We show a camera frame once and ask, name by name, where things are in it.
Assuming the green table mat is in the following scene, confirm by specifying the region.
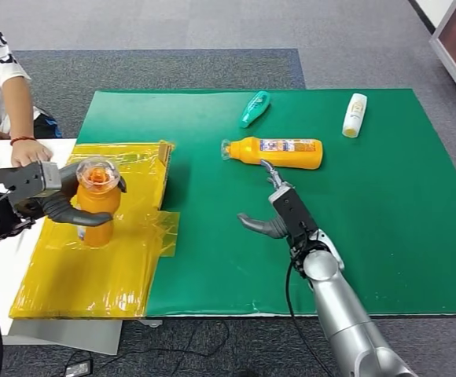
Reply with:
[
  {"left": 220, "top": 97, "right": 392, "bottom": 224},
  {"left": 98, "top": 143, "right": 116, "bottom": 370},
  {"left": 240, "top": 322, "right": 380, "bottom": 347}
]
[{"left": 76, "top": 88, "right": 456, "bottom": 317}]

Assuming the white plastic bottle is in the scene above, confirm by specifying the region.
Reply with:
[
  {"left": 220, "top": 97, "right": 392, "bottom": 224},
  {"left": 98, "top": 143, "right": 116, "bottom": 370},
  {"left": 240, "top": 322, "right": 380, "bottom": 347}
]
[{"left": 342, "top": 93, "right": 368, "bottom": 139}]

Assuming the person's left hand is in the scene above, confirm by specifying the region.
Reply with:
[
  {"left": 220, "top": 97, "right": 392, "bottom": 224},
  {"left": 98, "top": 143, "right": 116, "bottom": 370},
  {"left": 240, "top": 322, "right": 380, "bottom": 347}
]
[{"left": 11, "top": 139, "right": 54, "bottom": 169}]

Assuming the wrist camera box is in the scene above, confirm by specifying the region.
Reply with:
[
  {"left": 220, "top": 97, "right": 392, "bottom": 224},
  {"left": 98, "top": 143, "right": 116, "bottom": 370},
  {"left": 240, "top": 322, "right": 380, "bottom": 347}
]
[
  {"left": 2, "top": 161, "right": 62, "bottom": 207},
  {"left": 269, "top": 183, "right": 319, "bottom": 248}
]

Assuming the teal plastic bottle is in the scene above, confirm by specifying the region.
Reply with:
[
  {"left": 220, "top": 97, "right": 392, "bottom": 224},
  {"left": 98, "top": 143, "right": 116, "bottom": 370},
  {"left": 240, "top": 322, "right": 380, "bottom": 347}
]
[{"left": 238, "top": 90, "right": 271, "bottom": 129}]

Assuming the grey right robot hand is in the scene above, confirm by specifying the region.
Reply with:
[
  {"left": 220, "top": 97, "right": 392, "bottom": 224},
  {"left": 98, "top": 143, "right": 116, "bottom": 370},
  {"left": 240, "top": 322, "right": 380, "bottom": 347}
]
[{"left": 237, "top": 159, "right": 293, "bottom": 240}]

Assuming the orange Tide detergent bottle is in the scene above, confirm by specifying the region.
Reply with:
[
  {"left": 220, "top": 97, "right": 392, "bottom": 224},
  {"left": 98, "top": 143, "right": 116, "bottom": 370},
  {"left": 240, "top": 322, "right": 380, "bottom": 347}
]
[
  {"left": 74, "top": 157, "right": 123, "bottom": 249},
  {"left": 220, "top": 136, "right": 324, "bottom": 170}
]

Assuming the black floor cable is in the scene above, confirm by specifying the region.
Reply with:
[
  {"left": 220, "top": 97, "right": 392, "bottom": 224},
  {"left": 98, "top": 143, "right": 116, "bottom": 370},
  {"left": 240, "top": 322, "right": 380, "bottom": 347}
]
[{"left": 90, "top": 318, "right": 231, "bottom": 377}]

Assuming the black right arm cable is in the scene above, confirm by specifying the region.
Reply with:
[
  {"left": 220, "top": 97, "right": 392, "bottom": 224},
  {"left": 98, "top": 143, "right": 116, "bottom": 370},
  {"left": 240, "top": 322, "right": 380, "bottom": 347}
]
[{"left": 284, "top": 260, "right": 324, "bottom": 377}]

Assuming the blue black bag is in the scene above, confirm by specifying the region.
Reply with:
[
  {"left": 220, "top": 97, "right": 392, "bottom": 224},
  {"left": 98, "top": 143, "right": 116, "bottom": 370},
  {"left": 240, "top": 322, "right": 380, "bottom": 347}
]
[{"left": 34, "top": 108, "right": 64, "bottom": 139}]

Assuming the grey flat board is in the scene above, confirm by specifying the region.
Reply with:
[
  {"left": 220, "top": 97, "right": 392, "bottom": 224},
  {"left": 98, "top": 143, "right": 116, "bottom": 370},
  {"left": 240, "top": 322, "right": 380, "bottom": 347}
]
[{"left": 10, "top": 318, "right": 123, "bottom": 356}]

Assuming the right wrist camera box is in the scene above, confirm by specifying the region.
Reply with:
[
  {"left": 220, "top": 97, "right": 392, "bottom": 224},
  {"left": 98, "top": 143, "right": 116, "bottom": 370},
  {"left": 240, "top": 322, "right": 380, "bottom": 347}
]
[{"left": 269, "top": 183, "right": 319, "bottom": 248}]

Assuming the yellow film wrapped cardboard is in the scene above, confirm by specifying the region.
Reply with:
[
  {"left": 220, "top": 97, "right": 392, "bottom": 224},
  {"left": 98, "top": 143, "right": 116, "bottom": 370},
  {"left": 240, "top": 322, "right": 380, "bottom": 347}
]
[{"left": 9, "top": 139, "right": 181, "bottom": 320}]

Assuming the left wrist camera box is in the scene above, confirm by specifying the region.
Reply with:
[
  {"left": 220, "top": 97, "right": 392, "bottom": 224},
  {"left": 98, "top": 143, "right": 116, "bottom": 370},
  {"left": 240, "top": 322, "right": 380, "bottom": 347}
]
[{"left": 2, "top": 161, "right": 62, "bottom": 207}]

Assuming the black power adapter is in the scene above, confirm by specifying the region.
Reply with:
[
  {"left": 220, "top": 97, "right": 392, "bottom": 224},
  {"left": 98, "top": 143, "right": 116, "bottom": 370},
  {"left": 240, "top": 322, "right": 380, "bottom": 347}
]
[{"left": 63, "top": 357, "right": 94, "bottom": 377}]

